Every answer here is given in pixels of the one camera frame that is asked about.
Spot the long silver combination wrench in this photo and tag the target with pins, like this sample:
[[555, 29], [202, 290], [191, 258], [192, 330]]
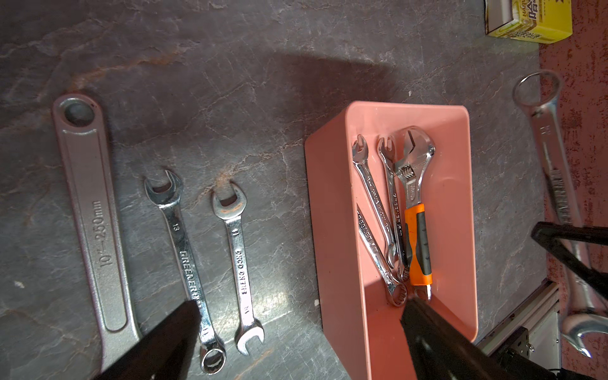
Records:
[[537, 95]]

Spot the small combination wrench in box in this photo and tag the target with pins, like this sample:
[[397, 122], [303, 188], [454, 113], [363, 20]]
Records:
[[359, 159]]

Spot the aluminium front rail frame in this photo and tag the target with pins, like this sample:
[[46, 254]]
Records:
[[527, 344]]

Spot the orange handled adjustable wrench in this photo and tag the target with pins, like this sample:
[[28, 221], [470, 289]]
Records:
[[419, 150]]

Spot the small end wrench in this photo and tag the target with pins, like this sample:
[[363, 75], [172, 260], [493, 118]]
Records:
[[231, 214]]

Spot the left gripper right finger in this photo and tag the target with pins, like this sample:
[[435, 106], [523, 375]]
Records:
[[439, 351]]

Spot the pink plastic storage box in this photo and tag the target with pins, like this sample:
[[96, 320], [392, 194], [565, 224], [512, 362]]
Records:
[[362, 327]]

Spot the silver combination wrench 13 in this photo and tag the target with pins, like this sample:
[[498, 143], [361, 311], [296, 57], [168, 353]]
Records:
[[212, 350]]

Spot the yellow cardboard box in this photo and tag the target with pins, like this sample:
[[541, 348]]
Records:
[[538, 21]]

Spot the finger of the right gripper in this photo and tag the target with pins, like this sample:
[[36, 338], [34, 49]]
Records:
[[568, 244]]

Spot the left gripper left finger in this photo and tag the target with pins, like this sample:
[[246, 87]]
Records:
[[165, 353]]

